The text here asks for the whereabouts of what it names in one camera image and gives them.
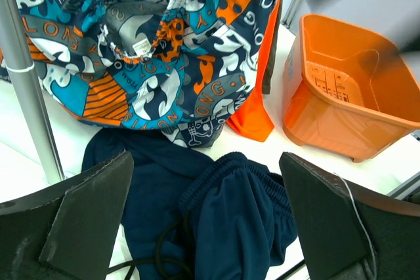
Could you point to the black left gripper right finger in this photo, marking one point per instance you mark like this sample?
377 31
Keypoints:
347 231

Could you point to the patterned blue orange shorts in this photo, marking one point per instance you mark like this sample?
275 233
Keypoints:
184 67

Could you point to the navy blue shorts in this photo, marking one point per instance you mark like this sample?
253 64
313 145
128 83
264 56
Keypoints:
188 216

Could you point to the orange plastic basket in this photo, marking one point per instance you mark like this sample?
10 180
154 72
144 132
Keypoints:
342 94

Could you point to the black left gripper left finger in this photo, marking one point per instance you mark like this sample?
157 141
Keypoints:
67 230

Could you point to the silver clothes rack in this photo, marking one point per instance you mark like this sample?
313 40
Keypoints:
22 73

